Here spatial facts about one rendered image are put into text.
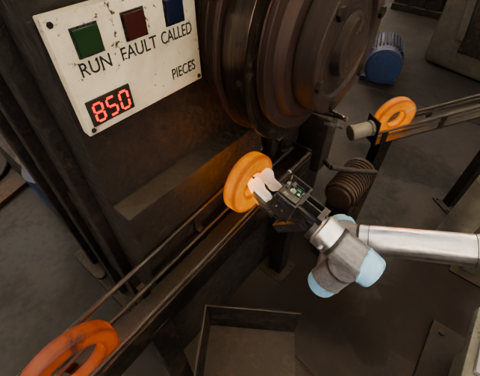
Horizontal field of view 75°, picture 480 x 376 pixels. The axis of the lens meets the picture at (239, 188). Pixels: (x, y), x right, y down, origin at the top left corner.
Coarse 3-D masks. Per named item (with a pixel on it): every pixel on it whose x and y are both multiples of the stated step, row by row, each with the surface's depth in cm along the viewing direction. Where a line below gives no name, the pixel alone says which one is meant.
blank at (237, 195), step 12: (252, 156) 72; (264, 156) 74; (240, 168) 70; (252, 168) 72; (264, 168) 77; (228, 180) 71; (240, 180) 70; (228, 192) 71; (240, 192) 73; (228, 204) 74; (240, 204) 75; (252, 204) 81
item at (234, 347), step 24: (216, 312) 68; (240, 312) 67; (264, 312) 66; (288, 312) 65; (216, 336) 73; (240, 336) 73; (264, 336) 73; (288, 336) 73; (216, 360) 70; (240, 360) 70; (264, 360) 70; (288, 360) 70
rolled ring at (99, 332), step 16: (96, 320) 61; (64, 336) 55; (80, 336) 56; (96, 336) 59; (112, 336) 63; (48, 352) 53; (64, 352) 54; (96, 352) 66; (32, 368) 52; (48, 368) 52; (80, 368) 65
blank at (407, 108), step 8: (400, 96) 112; (384, 104) 112; (392, 104) 110; (400, 104) 110; (408, 104) 112; (376, 112) 114; (384, 112) 111; (392, 112) 112; (400, 112) 117; (408, 112) 114; (384, 120) 114; (400, 120) 117; (408, 120) 117; (384, 128) 117
